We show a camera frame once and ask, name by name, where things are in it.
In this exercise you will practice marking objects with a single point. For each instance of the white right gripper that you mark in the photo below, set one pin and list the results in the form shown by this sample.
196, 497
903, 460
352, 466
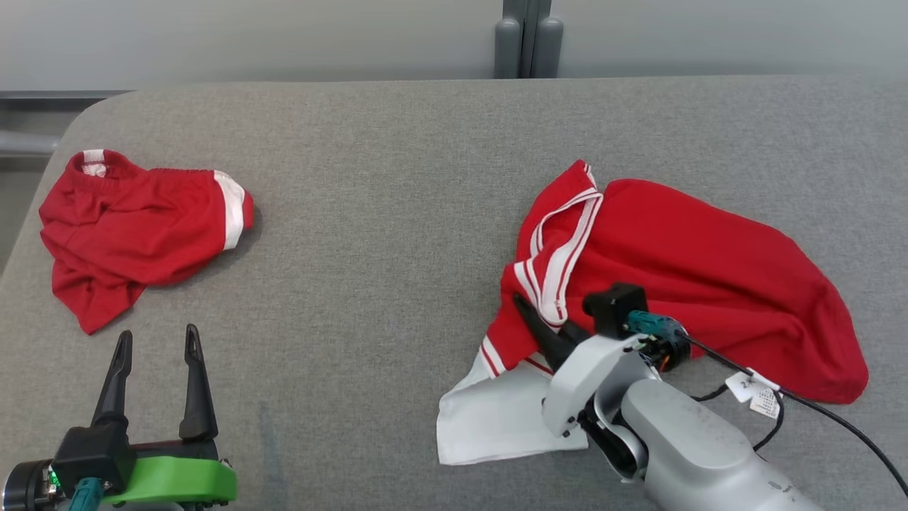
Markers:
596, 376

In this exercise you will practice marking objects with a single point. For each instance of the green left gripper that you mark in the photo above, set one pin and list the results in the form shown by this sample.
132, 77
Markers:
177, 479

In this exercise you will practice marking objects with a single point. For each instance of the red jersey with white sleeves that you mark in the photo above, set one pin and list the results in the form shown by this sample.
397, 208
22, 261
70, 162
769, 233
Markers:
695, 284

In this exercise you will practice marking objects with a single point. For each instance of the red shorts with white stripes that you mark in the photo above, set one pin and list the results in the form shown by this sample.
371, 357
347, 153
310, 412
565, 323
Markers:
135, 227

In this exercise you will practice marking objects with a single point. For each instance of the grey fabric sofa seat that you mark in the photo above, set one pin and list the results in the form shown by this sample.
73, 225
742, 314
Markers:
369, 284

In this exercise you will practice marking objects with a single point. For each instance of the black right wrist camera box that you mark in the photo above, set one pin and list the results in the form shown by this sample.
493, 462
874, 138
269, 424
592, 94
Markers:
613, 305

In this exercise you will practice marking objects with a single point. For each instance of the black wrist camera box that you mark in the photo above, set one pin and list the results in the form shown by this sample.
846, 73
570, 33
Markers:
613, 305
92, 454

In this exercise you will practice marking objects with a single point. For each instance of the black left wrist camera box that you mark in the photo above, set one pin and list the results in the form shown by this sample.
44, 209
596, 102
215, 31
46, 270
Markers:
92, 454

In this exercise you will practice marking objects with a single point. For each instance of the grey rounded post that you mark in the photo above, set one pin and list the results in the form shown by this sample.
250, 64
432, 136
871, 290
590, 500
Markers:
550, 50
507, 50

